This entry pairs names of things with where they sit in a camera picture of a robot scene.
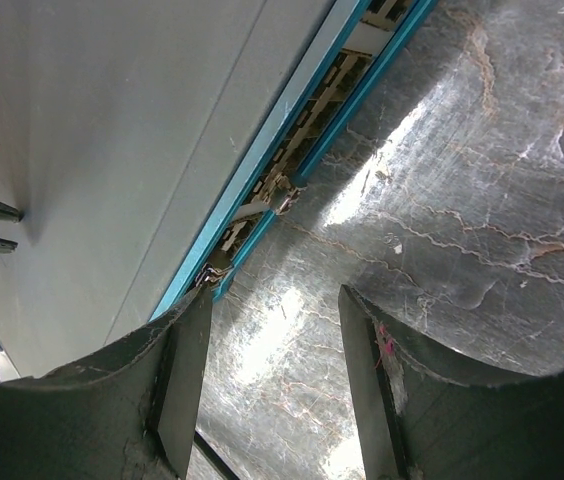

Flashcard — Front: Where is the long black cable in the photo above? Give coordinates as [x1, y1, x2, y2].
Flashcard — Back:
[192, 430, 241, 480]

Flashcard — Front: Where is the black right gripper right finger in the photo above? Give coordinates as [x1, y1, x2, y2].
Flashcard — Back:
[338, 286, 564, 479]

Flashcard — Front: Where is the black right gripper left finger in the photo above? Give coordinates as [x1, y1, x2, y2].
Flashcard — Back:
[0, 287, 212, 479]

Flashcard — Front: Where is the dark grey network switch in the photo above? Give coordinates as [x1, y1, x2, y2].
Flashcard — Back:
[0, 1, 428, 376]

